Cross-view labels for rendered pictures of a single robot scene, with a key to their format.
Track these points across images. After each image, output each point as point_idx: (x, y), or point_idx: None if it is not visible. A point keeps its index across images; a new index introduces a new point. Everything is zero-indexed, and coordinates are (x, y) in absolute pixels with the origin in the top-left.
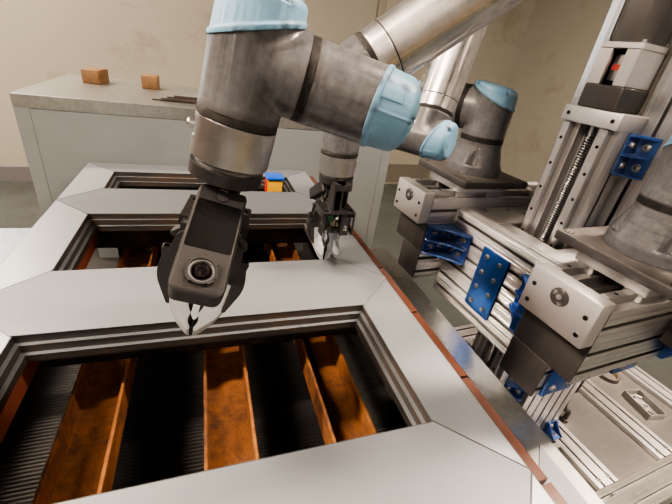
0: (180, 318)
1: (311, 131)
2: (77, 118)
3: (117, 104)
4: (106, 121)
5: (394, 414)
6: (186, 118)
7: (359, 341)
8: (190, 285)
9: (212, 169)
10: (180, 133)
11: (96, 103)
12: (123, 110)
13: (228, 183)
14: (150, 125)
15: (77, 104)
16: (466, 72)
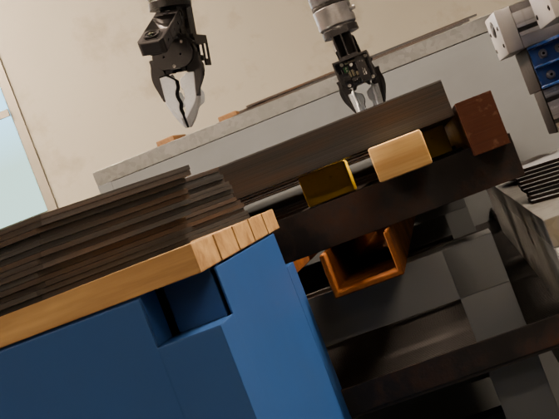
0: (175, 110)
1: (422, 59)
2: (154, 172)
3: (187, 137)
4: (181, 162)
5: (518, 262)
6: (261, 119)
7: (511, 246)
8: (146, 40)
9: (155, 0)
10: (260, 140)
11: (167, 146)
12: (195, 141)
13: (165, 2)
14: (225, 145)
15: (150, 156)
16: None
